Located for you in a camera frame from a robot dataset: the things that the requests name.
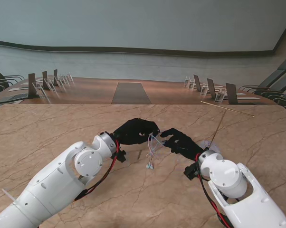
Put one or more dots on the dark upright desk panel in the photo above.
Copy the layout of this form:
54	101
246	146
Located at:
45	79
55	76
211	88
197	82
32	85
231	93

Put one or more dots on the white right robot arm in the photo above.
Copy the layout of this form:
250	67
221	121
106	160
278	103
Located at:
240	190

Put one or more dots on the clear acrylic name plate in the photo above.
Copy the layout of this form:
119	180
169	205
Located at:
50	85
40	91
204	90
187	82
219	97

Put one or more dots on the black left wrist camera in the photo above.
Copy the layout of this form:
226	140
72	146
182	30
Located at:
121	155

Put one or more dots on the gold rack with marble base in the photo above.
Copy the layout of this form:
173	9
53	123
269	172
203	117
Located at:
228	109

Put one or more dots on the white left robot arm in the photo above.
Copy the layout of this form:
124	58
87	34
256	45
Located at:
55	180

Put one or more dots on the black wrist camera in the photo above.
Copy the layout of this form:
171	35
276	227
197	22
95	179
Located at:
121	155
191	171

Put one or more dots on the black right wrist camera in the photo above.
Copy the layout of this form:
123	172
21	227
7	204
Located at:
191	171

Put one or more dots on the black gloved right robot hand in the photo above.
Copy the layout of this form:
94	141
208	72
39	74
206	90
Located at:
181	142

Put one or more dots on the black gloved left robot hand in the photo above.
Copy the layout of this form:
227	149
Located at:
136	131

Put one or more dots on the brown conference table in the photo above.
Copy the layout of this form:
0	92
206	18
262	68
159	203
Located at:
90	92

